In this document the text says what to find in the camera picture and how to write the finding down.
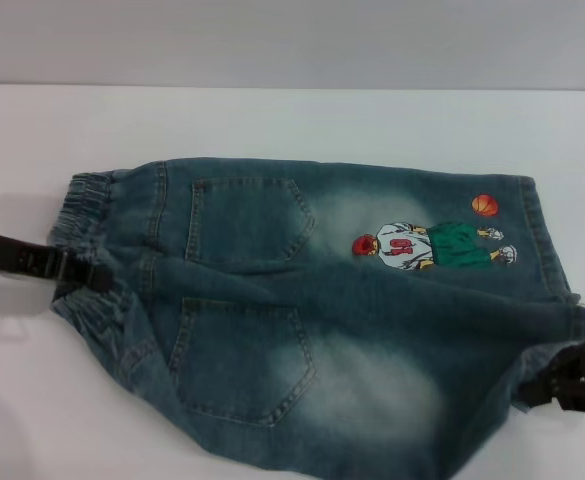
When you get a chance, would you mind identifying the blue denim shorts basketball print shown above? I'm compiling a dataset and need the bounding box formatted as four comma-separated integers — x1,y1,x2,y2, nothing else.
46,157,585,480

